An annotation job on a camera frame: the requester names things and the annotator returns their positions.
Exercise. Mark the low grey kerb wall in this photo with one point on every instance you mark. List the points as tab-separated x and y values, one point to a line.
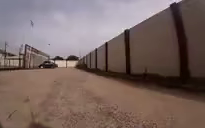
3	68

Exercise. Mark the sandy dirt road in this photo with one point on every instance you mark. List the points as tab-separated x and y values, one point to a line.
90	96

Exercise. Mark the pale low building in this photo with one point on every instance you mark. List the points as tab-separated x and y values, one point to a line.
0	60

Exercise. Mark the pole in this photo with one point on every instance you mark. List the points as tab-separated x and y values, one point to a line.
4	50

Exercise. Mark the long grey panel wall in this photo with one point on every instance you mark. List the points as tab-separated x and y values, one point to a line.
153	46

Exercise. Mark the white wall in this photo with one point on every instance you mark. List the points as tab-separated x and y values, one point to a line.
70	63

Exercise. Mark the street lamp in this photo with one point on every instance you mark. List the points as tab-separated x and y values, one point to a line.
32	23

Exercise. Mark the dark tree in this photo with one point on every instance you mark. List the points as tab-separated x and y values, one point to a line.
72	57
58	58

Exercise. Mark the dark car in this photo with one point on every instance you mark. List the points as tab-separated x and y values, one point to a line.
47	65

